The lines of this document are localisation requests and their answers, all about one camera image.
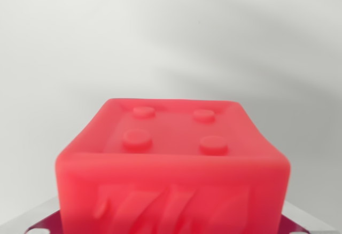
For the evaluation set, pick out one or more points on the gripper right finger with black rubber tip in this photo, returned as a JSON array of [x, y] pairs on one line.
[[296, 223]]

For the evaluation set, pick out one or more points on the gripper left finger with black rubber tip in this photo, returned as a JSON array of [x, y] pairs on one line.
[[44, 222]]

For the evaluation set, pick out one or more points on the red plastic cube embossed logo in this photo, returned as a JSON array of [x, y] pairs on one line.
[[171, 170]]

